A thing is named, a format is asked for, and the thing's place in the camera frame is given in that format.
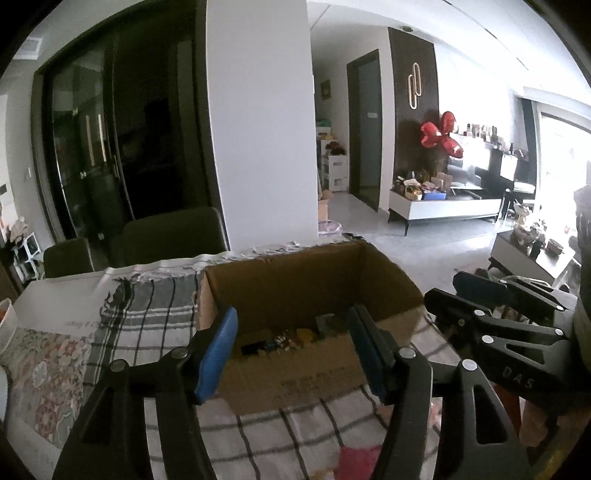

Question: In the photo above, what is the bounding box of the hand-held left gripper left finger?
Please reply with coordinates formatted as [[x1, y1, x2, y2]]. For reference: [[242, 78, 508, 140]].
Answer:
[[53, 307, 238, 480]]

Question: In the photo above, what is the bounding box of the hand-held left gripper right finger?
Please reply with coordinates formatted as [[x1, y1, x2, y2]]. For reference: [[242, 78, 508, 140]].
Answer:
[[346, 305, 532, 480]]

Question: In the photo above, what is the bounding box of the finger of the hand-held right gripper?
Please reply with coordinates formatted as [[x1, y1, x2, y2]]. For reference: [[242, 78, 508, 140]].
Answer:
[[424, 288, 575, 407], [454, 272, 578, 319]]

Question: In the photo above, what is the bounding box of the brown cardboard box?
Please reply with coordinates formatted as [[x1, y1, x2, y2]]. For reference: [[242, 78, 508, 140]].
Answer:
[[196, 240, 428, 416]]

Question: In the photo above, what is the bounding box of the dark coffee table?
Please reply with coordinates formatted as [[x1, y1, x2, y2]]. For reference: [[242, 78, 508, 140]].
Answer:
[[488, 228, 578, 289]]

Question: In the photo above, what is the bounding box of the white low cabinet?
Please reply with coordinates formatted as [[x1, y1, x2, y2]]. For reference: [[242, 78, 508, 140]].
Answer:
[[388, 187, 506, 236]]

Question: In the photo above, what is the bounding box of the plaid tablecloth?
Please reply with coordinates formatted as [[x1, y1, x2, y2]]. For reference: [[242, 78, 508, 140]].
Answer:
[[85, 272, 444, 480]]

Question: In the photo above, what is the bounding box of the red snack packet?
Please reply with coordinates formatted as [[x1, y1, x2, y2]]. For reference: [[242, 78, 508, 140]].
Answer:
[[337, 445, 384, 480]]

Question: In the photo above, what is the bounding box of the dark green chair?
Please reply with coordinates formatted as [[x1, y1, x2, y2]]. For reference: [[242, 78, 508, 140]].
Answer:
[[111, 207, 230, 268], [43, 237, 95, 278]]

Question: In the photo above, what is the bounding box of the red foil balloon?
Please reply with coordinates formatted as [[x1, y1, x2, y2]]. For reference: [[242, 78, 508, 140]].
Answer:
[[419, 111, 465, 157]]

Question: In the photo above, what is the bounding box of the floral cloth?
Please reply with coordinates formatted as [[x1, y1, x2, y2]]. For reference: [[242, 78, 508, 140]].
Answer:
[[0, 323, 98, 448]]

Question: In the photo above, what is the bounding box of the white storage shelf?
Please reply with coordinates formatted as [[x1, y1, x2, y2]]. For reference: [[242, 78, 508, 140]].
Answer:
[[321, 152, 350, 193]]

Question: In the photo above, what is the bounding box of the dark interior door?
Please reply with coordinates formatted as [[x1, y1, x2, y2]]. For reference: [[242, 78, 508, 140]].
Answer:
[[346, 50, 383, 212]]

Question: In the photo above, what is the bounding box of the white slatted basket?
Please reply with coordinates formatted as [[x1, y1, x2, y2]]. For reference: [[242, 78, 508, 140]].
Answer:
[[0, 298, 19, 361]]

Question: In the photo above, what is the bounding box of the white cube shelf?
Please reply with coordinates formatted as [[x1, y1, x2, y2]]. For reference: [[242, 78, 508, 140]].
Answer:
[[13, 232, 43, 280]]

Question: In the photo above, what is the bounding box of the dark glass door cabinet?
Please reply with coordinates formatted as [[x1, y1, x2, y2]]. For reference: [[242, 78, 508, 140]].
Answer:
[[32, 14, 222, 259]]

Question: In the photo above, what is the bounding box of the ceiling air vent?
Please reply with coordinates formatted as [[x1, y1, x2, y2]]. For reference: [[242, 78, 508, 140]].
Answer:
[[16, 37, 44, 60]]

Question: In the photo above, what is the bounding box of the gold loop wall lamp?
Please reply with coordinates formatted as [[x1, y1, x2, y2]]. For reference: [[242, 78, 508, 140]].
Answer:
[[406, 62, 423, 110]]

